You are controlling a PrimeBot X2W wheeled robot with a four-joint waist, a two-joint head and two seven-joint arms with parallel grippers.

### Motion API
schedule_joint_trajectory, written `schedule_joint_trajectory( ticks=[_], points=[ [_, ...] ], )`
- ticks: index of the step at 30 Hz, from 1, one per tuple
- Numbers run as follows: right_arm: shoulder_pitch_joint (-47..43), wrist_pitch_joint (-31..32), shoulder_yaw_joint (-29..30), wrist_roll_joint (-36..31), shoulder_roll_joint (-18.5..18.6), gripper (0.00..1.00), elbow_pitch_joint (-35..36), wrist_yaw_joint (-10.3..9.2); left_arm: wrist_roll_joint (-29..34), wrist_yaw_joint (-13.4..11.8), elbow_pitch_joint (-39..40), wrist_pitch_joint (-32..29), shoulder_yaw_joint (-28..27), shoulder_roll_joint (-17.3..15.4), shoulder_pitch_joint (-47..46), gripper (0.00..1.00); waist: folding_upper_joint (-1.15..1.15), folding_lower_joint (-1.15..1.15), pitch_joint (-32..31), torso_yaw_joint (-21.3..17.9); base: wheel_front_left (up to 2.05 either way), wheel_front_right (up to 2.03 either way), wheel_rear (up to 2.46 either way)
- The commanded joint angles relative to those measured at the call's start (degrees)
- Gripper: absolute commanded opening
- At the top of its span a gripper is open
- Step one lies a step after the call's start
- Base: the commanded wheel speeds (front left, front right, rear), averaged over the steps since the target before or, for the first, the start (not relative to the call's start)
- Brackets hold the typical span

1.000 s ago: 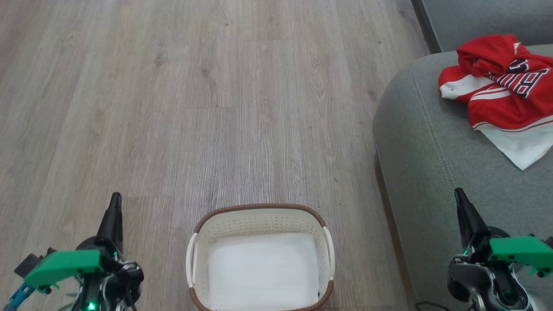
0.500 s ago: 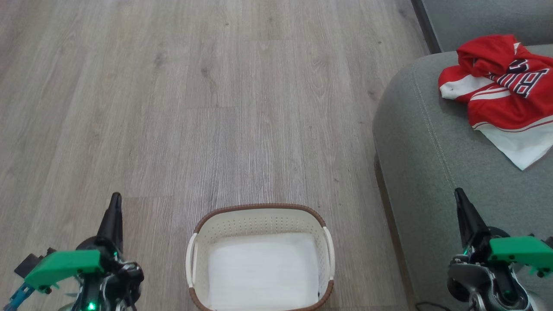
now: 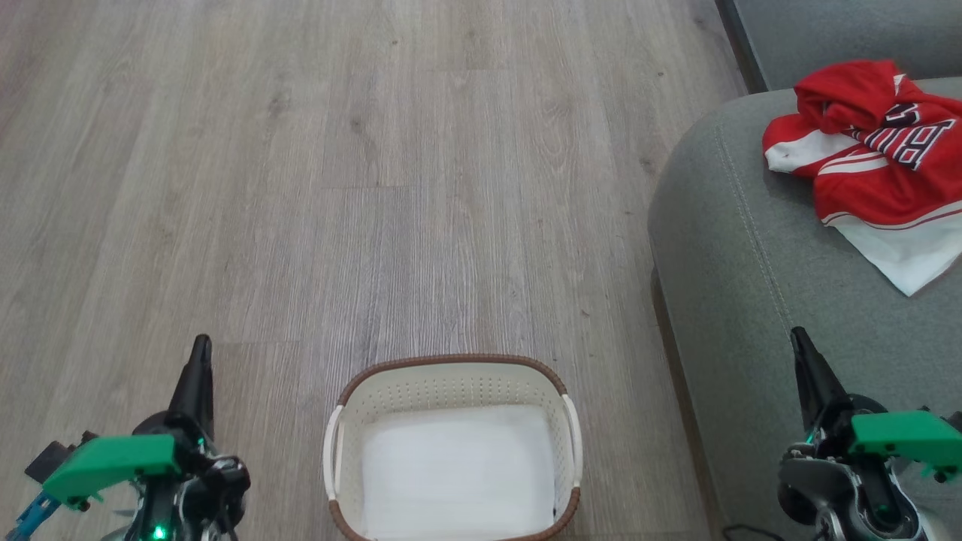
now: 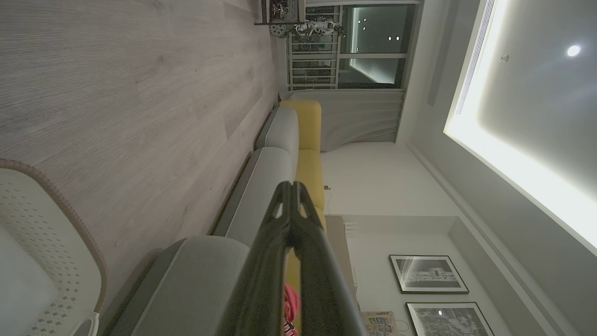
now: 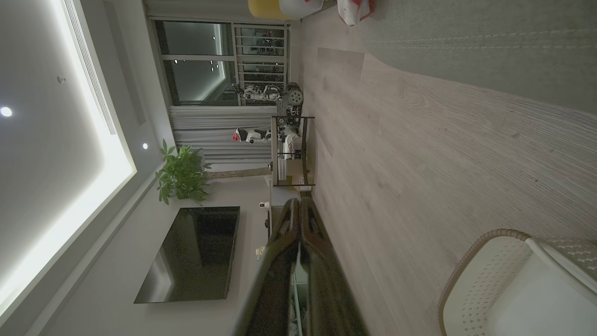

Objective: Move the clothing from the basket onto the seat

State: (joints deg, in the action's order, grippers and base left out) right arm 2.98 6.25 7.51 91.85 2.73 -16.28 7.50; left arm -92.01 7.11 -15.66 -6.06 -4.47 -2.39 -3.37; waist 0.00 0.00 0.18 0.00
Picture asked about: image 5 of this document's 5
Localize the grey television cabinet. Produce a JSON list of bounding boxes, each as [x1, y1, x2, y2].
[[263, 175, 302, 244]]

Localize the wheeled robot with mecanum wheel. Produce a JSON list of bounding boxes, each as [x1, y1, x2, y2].
[[283, 82, 305, 118]]

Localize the dark metal frame shelf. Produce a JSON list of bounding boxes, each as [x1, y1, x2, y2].
[[270, 115, 316, 188]]

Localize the yellow round container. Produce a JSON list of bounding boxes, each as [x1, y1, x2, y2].
[[247, 0, 292, 21]]

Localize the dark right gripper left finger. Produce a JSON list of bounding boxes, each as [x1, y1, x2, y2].
[[233, 199, 300, 336]]

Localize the large window with grille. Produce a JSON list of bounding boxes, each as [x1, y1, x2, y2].
[[153, 19, 291, 107]]

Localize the white humanoid robot red head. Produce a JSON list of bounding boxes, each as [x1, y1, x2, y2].
[[232, 126, 274, 145]]

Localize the green potted plant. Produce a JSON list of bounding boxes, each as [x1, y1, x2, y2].
[[155, 139, 212, 206]]

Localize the light grey curtain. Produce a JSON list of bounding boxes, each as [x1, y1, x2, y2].
[[168, 105, 280, 173]]

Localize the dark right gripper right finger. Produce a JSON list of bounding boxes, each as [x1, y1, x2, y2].
[[299, 197, 370, 336]]

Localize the long ceiling air vent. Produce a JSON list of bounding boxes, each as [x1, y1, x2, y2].
[[63, 0, 118, 136]]

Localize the white plastic basket brown rim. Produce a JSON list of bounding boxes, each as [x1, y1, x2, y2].
[[437, 228, 597, 336]]

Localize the red garment with white trim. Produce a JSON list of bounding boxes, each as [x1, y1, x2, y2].
[[337, 0, 375, 27]]

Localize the black flat television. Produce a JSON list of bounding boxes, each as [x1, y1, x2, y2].
[[134, 206, 241, 304]]

